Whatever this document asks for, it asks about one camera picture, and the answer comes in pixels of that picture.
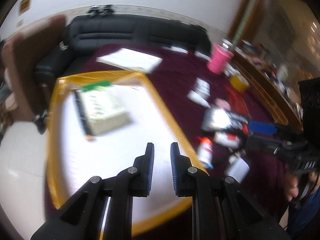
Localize white square plastic bottle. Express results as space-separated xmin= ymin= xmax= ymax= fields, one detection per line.
xmin=225 ymin=155 xmax=250 ymax=184

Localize orange cap glue bottle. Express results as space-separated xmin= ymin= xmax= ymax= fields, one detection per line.
xmin=197 ymin=137 xmax=213 ymax=169

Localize green white medicine box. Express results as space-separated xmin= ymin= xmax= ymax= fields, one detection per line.
xmin=74 ymin=81 xmax=133 ymax=137

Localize red cap small bottle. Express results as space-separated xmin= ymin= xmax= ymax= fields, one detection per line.
xmin=213 ymin=132 xmax=241 ymax=149

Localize red foil snack pack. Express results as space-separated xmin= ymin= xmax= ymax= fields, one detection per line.
xmin=225 ymin=85 xmax=250 ymax=118

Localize pink plush toy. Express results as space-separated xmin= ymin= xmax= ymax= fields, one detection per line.
xmin=214 ymin=98 xmax=231 ymax=111

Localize black foil snack bag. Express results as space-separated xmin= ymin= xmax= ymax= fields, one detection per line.
xmin=201 ymin=107 xmax=249 ymax=132

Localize white round pill bottle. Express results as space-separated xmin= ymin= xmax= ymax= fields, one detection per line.
xmin=187 ymin=90 xmax=211 ymax=108

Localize person's right hand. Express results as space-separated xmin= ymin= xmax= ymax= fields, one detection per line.
xmin=283 ymin=164 xmax=320 ymax=203

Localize cluttered wooden shelf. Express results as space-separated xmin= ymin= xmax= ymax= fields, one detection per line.
xmin=233 ymin=46 xmax=303 ymax=124

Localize gold cardboard tray box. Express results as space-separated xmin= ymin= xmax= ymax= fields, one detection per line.
xmin=47 ymin=70 xmax=202 ymax=236

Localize black shoes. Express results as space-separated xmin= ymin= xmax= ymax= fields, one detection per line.
xmin=33 ymin=110 xmax=48 ymax=134

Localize white paper stack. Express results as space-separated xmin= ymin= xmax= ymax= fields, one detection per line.
xmin=96 ymin=48 xmax=163 ymax=74

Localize brown armchair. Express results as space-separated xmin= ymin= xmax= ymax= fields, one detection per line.
xmin=1 ymin=14 xmax=66 ymax=121

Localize black leather sofa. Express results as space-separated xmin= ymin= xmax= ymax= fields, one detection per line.
xmin=33 ymin=14 xmax=212 ymax=87

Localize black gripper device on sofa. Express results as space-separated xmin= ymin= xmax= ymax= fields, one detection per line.
xmin=87 ymin=5 xmax=100 ymax=17

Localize small wall plaque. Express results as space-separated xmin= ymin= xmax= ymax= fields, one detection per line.
xmin=18 ymin=0 xmax=31 ymax=15

